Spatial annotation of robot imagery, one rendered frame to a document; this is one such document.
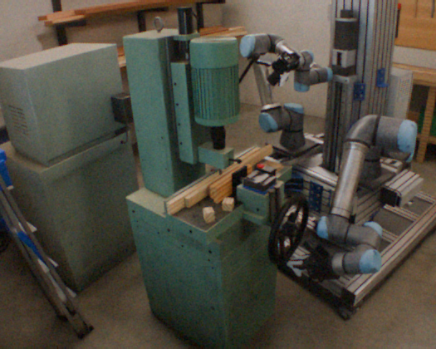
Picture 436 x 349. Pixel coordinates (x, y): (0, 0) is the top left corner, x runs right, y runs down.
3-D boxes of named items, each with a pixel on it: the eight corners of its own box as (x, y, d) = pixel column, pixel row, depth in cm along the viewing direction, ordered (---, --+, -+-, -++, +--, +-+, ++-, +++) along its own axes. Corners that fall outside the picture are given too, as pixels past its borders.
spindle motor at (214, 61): (220, 130, 134) (216, 44, 119) (185, 121, 145) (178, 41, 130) (249, 116, 146) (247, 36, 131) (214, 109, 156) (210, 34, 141)
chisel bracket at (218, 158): (224, 174, 150) (223, 154, 146) (198, 164, 158) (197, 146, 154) (235, 166, 155) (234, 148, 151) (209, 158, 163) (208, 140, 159)
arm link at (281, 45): (273, 46, 210) (330, 87, 181) (257, 48, 205) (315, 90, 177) (276, 27, 202) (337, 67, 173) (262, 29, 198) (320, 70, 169)
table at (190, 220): (227, 256, 128) (226, 243, 125) (166, 225, 146) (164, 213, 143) (310, 183, 168) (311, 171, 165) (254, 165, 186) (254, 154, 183)
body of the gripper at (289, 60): (278, 52, 149) (292, 47, 157) (267, 66, 156) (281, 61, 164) (291, 65, 148) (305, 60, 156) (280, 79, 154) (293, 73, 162)
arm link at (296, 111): (308, 127, 207) (309, 104, 201) (290, 132, 201) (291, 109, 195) (294, 121, 216) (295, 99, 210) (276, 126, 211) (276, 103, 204)
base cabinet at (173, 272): (227, 365, 178) (220, 263, 144) (149, 312, 211) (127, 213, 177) (275, 311, 208) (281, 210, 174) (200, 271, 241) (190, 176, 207)
